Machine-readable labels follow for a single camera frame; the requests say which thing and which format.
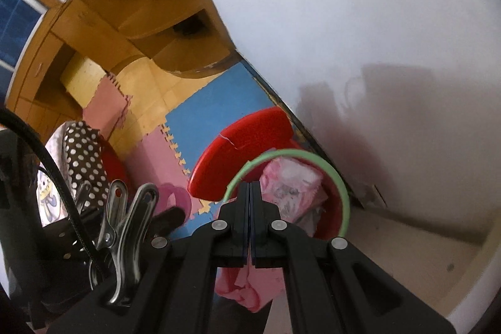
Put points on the blue window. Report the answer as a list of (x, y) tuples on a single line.
[(15, 21)]

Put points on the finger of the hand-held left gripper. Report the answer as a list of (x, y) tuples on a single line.
[(168, 220)]

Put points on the grey wall outlet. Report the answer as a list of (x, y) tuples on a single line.
[(375, 197)]

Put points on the metal spring clip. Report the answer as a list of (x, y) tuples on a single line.
[(117, 236)]

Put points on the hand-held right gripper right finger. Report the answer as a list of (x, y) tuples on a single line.
[(259, 216)]

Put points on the pink paper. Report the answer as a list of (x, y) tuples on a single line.
[(242, 287)]

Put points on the red bin with green rim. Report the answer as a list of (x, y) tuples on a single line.
[(332, 212)]

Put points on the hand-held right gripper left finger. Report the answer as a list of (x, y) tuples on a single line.
[(240, 216)]

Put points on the pink foam mat piece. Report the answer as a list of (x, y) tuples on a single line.
[(105, 103)]

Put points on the brown polka dot cloth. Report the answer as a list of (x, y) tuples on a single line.
[(82, 158)]

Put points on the blue foam floor mat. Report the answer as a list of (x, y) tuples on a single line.
[(219, 95)]

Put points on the red round object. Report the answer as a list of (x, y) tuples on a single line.
[(113, 165)]

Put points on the pink printed packaging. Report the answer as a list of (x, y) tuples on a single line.
[(289, 181)]

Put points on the yellow foam board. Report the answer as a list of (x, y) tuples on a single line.
[(84, 77)]

